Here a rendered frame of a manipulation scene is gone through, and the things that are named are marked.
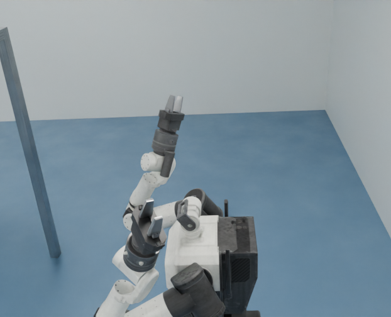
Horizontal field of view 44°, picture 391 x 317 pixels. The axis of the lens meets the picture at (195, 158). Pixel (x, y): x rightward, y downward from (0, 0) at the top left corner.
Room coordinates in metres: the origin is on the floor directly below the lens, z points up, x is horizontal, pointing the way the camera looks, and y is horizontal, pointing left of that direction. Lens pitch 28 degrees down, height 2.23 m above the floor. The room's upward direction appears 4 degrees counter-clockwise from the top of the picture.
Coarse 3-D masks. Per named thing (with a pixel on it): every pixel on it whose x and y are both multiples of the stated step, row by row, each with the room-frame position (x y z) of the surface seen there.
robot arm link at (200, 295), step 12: (204, 276) 1.07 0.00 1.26; (192, 288) 1.03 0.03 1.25; (204, 288) 1.04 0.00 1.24; (168, 300) 1.03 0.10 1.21; (180, 300) 1.02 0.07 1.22; (192, 300) 1.02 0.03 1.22; (204, 300) 1.02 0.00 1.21; (216, 300) 1.04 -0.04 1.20; (180, 312) 1.01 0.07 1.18; (192, 312) 1.02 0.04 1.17; (204, 312) 1.01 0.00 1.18; (216, 312) 1.01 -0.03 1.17
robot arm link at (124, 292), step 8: (152, 272) 0.97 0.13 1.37; (120, 280) 1.03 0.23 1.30; (144, 280) 0.95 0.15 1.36; (152, 280) 0.96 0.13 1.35; (112, 288) 1.00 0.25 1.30; (120, 288) 1.00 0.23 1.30; (128, 288) 1.01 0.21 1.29; (136, 288) 0.95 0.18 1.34; (144, 288) 0.95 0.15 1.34; (120, 296) 0.97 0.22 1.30; (128, 296) 0.96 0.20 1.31; (136, 296) 0.95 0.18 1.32; (144, 296) 0.97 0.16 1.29
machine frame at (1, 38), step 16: (0, 32) 2.73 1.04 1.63; (0, 48) 2.76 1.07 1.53; (16, 80) 2.77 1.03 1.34; (16, 96) 2.75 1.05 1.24; (16, 112) 2.76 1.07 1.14; (32, 144) 2.77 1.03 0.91; (32, 160) 2.75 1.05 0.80; (32, 176) 2.76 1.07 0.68; (48, 208) 2.78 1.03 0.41; (48, 224) 2.75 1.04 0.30; (48, 240) 2.76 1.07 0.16
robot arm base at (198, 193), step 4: (196, 188) 1.53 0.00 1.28; (188, 192) 1.52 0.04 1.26; (192, 192) 1.51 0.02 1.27; (196, 192) 1.50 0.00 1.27; (200, 192) 1.49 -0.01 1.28; (204, 192) 1.49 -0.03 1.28; (188, 196) 1.51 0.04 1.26; (192, 196) 1.50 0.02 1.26; (196, 196) 1.49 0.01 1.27; (200, 196) 1.48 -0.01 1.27; (204, 196) 1.47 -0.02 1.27; (200, 200) 1.46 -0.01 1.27; (204, 200) 1.46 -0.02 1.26; (220, 208) 1.53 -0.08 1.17; (204, 212) 1.44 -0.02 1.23
